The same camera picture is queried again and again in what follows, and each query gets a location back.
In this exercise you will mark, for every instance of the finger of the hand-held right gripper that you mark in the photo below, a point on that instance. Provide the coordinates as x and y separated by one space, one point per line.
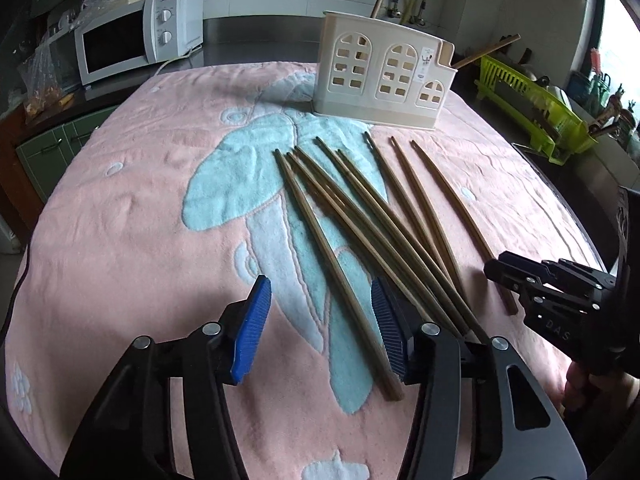
510 275
525 264

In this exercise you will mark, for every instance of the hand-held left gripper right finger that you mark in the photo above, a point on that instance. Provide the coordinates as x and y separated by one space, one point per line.
387 330

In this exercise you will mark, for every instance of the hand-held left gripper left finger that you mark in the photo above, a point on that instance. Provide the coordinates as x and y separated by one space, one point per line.
252 330

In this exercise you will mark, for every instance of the bunch of wooden chopsticks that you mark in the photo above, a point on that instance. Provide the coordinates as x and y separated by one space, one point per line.
352 310

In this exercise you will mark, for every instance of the cream plastic utensil holder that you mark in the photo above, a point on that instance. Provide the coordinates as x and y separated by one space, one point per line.
350 110

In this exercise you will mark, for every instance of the person's right hand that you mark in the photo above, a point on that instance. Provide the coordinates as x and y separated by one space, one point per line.
615 392

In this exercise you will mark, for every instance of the pink printed blanket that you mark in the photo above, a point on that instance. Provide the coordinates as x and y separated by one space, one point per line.
150 210

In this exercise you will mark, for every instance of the green plastic dish rack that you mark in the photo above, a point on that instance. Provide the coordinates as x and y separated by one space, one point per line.
505 80

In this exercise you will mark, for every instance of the green base cabinet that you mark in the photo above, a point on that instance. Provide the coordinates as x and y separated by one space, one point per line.
60 145

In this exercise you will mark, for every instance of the white microwave oven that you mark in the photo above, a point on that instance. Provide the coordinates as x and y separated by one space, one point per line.
165 25

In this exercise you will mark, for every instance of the clear bag with food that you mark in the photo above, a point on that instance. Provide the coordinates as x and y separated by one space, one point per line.
47 75

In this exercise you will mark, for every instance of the clear plastic bag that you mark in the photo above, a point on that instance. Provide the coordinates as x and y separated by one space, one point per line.
107 4

